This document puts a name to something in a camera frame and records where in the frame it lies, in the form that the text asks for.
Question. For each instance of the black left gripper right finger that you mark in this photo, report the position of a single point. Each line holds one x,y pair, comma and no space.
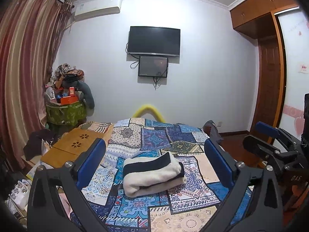
264,211

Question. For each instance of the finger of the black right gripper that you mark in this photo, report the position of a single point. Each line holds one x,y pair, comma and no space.
264,151
272,130

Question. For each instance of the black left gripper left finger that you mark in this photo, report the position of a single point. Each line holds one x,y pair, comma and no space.
45,209

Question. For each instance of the cream and navy sweater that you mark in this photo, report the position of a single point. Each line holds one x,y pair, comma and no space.
151,175

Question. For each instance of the dark clothing on floor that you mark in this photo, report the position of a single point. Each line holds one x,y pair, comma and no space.
36,140

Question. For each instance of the blue patchwork bed quilt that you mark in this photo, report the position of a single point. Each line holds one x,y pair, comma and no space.
186,207

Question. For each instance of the wooden lap desk tray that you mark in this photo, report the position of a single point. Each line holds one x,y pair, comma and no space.
70,146

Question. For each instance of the green fabric storage basket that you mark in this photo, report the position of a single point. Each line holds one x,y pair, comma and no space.
67,115

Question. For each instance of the yellow curved foam tube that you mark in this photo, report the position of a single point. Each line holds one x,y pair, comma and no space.
150,109

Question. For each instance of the brown wooden wardrobe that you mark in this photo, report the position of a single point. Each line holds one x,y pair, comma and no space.
256,19

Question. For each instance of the orange box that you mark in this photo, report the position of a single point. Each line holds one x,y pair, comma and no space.
70,98

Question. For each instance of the grey plush toy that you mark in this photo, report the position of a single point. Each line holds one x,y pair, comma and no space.
87,94

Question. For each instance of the pink striped curtain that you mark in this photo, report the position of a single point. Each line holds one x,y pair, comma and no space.
31,33

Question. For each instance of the white air conditioner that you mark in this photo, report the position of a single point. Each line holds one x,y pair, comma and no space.
96,8

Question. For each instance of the large wall television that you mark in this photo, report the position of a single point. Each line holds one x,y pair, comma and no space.
146,40

